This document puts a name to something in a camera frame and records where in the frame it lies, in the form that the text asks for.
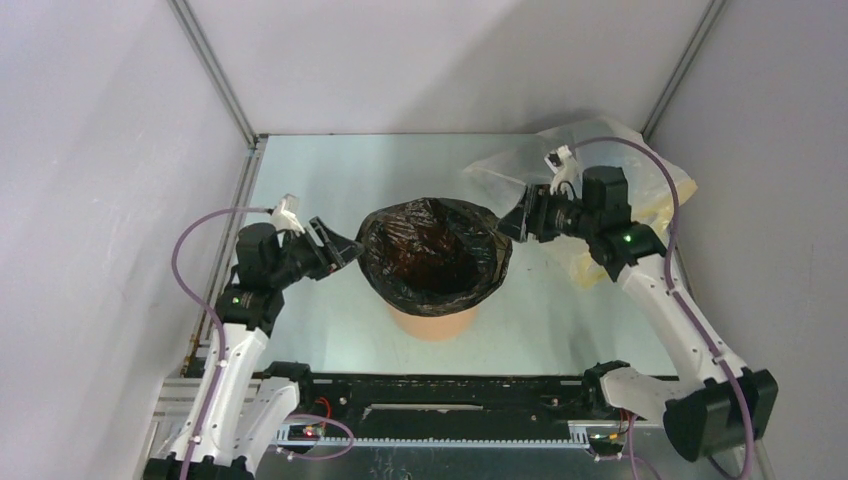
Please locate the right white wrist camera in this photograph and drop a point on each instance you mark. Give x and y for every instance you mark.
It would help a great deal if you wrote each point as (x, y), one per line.
(562, 162)

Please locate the black trash bag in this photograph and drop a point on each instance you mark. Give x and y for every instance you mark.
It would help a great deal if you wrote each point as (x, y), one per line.
(433, 257)

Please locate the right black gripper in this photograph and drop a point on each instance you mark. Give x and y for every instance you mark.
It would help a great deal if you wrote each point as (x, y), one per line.
(532, 215)

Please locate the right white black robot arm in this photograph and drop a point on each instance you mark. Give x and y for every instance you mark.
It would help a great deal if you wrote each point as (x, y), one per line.
(717, 402)

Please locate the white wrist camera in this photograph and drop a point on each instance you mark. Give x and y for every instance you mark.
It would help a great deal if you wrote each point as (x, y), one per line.
(562, 162)
(283, 217)

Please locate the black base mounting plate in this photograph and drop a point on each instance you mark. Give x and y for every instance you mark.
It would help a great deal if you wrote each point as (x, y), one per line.
(450, 404)

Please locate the left small circuit board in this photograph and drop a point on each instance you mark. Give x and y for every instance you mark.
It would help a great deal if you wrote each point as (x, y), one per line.
(305, 433)

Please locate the orange plastic trash bin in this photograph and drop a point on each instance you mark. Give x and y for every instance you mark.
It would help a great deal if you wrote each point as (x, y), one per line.
(434, 329)

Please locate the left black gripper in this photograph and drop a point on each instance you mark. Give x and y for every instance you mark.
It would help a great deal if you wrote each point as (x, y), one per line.
(336, 251)

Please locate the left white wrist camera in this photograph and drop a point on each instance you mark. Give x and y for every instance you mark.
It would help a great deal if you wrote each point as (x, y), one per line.
(283, 217)

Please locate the left aluminium corner post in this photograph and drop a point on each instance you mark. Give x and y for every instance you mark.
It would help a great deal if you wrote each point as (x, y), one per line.
(204, 50)

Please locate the aluminium corner post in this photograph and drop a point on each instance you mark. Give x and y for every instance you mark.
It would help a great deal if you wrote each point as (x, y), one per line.
(204, 50)
(710, 17)

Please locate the right aluminium corner post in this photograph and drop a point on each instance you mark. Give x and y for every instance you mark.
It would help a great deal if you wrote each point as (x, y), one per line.
(710, 17)

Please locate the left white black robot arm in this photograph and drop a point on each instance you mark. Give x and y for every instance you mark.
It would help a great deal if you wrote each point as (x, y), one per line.
(219, 439)

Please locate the aluminium frame rail front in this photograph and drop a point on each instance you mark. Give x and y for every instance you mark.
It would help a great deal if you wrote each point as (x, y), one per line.
(424, 437)

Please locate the right small circuit board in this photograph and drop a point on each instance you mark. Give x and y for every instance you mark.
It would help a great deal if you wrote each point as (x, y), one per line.
(611, 438)

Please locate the small circuit board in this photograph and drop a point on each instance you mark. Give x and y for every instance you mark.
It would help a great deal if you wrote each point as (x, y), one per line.
(611, 438)
(305, 433)

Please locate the translucent yellowish plastic bag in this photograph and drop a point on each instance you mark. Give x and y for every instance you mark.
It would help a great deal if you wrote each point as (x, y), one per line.
(503, 178)

